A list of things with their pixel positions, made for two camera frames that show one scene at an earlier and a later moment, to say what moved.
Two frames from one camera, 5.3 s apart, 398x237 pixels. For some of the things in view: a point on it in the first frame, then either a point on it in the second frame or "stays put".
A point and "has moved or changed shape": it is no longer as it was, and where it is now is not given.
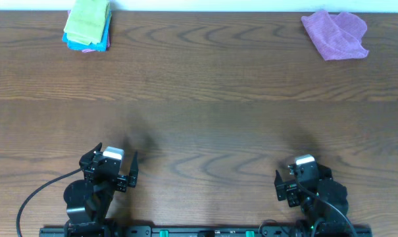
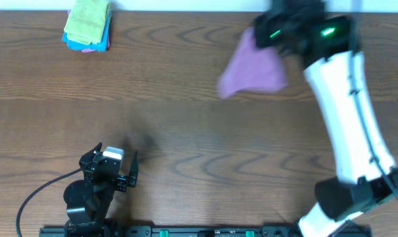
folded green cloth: x=87 y=21 stays put
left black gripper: x=87 y=162 stays put
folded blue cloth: x=100 y=46 stays put
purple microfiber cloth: x=337 y=36 has moved or changed shape
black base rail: x=206 y=231 stays put
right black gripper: x=290 y=188 -> x=256 y=29
